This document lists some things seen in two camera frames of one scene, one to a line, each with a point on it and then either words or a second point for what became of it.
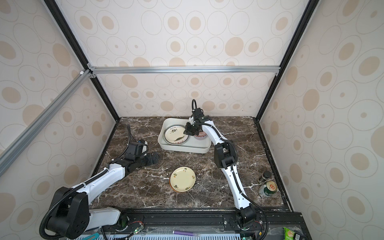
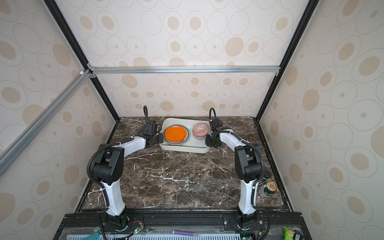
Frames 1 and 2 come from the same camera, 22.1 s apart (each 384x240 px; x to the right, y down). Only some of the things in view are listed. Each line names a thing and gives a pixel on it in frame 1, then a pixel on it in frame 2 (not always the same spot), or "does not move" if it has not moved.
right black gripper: (188, 129) to (208, 142)
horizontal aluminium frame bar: (185, 69) does not move
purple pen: (185, 233) does not move
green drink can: (270, 188) does not move
